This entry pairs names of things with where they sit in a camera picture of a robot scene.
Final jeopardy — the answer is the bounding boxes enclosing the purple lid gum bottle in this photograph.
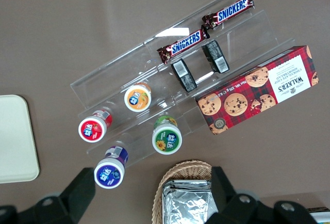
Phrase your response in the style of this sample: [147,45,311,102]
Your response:
[93,146,129,189]

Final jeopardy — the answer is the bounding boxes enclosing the green lid gum bottle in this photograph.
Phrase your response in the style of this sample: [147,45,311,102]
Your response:
[152,115,183,155]

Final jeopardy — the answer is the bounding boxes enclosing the orange lid gum bottle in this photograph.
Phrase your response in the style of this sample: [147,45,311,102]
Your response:
[124,82,152,113]

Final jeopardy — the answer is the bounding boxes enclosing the red tartan Walkers cookie box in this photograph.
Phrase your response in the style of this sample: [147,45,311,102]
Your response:
[195,45,320,135]

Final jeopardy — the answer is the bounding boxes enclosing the Snickers chocolate bar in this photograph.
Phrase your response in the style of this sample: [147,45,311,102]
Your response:
[201,0,255,30]
[157,26,210,65]

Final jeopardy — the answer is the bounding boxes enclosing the woven wicker basket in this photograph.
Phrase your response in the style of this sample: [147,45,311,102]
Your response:
[151,159,213,224]

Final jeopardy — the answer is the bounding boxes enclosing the foil wrapped sandwich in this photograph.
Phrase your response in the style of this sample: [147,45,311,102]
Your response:
[161,179,219,224]

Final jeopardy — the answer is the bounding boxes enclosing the black small snack pack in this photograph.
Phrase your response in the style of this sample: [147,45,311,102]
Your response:
[171,58,197,93]
[202,40,230,74]

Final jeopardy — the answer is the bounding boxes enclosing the clear acrylic tiered display stand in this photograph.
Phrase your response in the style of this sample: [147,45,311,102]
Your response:
[70,0,296,168]

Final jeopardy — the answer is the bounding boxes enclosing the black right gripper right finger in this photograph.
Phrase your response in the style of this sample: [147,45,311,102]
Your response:
[205,166,318,224]

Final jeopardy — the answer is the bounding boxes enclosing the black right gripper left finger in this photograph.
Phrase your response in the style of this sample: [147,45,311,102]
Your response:
[0,167,96,224]

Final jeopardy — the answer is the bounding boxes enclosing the red lid gum bottle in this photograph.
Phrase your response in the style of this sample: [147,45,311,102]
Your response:
[78,109,113,143]

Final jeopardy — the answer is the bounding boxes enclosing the cream plastic tray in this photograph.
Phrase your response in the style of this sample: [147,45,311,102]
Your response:
[0,94,40,184]

